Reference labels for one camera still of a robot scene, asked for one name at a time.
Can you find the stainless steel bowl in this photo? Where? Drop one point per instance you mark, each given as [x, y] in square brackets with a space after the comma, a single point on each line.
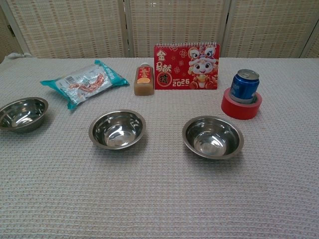
[117, 134]
[23, 120]
[211, 142]

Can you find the teal and silver snack packet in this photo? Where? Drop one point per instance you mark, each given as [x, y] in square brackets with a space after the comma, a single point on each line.
[84, 83]

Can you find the blue drink can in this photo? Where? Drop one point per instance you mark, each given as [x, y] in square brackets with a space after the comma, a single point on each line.
[243, 85]

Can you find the brown drink bottle red label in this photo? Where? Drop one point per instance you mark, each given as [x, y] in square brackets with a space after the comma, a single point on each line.
[144, 82]

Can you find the beige woven tablecloth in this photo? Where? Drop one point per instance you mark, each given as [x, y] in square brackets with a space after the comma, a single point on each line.
[159, 189]

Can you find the red 2026 desk calendar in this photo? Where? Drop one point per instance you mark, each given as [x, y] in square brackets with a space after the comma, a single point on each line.
[174, 67]

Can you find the can in red holder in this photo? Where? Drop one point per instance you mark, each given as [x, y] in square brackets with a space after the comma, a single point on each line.
[236, 112]

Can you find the woven folding screen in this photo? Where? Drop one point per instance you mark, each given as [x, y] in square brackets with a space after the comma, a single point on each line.
[74, 27]

